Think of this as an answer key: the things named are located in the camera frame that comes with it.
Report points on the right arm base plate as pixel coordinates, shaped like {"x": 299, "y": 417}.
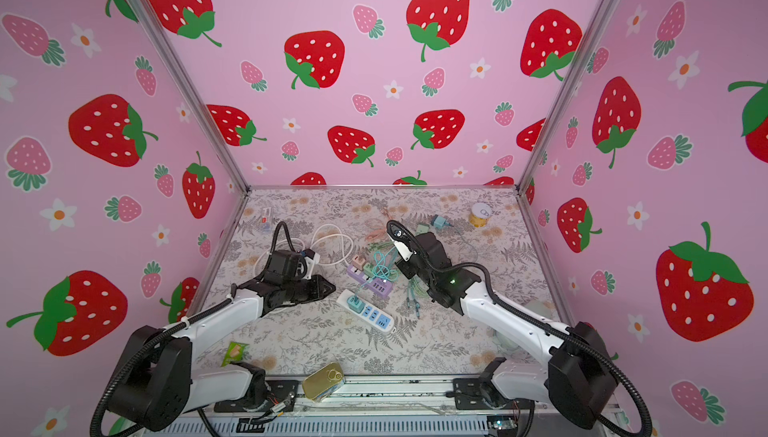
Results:
{"x": 474, "y": 393}

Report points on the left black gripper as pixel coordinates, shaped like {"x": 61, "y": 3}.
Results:
{"x": 318, "y": 282}

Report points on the gold sardine tin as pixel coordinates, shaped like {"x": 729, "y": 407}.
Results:
{"x": 322, "y": 383}

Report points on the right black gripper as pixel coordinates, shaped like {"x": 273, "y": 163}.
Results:
{"x": 403, "y": 266}

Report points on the blue charger plug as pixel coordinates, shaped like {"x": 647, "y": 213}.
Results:
{"x": 440, "y": 222}
{"x": 355, "y": 304}

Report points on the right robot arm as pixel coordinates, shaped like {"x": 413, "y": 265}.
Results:
{"x": 577, "y": 375}

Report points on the white blue power strip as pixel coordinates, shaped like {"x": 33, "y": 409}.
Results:
{"x": 371, "y": 314}

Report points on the yellow tin can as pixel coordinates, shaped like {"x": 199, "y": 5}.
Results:
{"x": 480, "y": 213}

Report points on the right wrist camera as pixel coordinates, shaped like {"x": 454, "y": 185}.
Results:
{"x": 406, "y": 245}

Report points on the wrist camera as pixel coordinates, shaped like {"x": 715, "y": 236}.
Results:
{"x": 406, "y": 245}
{"x": 309, "y": 260}

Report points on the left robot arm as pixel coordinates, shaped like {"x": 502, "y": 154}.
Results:
{"x": 154, "y": 381}

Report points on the clear plastic small box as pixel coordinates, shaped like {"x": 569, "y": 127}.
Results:
{"x": 265, "y": 219}

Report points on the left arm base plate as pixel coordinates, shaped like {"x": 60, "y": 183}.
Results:
{"x": 271, "y": 393}

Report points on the purple power strip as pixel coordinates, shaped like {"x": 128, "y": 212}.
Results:
{"x": 380, "y": 287}

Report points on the pink charger plug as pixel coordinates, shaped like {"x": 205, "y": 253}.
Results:
{"x": 358, "y": 262}

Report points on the green snack packet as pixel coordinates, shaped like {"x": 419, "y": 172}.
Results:
{"x": 235, "y": 353}

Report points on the aluminium front rail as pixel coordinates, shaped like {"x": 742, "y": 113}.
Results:
{"x": 379, "y": 406}

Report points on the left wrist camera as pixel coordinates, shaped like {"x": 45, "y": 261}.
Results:
{"x": 309, "y": 260}

